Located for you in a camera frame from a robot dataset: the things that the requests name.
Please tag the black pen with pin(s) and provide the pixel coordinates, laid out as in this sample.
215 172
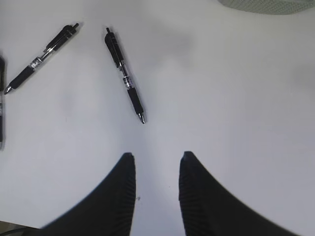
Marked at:
2 83
117 56
56 43

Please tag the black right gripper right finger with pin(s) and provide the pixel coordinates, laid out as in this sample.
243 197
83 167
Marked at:
208 209

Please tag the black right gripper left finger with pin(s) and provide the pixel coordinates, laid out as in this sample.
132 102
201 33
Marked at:
106 211

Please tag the black pen front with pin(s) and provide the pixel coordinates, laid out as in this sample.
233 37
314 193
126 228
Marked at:
2 83

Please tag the green woven plastic basket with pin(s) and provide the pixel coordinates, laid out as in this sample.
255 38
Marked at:
269 7

